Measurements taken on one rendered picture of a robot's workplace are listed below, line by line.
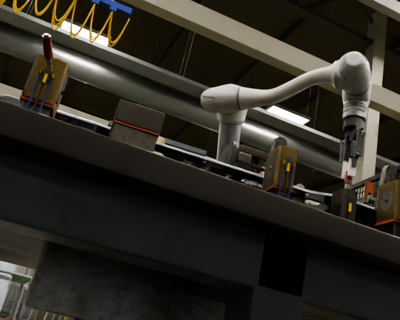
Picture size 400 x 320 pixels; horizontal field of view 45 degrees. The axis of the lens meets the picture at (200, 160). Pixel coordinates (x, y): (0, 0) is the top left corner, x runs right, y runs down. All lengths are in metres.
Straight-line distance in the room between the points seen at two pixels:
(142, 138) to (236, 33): 3.69
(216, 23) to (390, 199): 3.57
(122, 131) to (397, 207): 0.77
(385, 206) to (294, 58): 3.71
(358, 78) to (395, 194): 0.54
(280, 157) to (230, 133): 0.94
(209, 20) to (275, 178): 3.60
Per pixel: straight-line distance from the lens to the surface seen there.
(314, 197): 1.55
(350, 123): 1.91
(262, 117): 10.13
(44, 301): 0.84
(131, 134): 1.22
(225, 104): 2.06
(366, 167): 10.20
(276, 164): 1.31
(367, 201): 1.69
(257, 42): 4.91
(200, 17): 4.76
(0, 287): 7.60
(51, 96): 1.20
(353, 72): 1.81
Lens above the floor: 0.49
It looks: 21 degrees up
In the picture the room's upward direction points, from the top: 13 degrees clockwise
